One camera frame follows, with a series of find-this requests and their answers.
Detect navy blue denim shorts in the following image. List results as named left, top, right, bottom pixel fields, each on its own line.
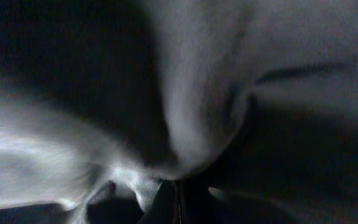
left=0, top=0, right=358, bottom=223

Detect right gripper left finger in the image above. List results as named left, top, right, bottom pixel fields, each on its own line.
left=137, top=181, right=179, bottom=224

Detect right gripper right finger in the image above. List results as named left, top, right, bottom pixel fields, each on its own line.
left=178, top=180, right=227, bottom=224

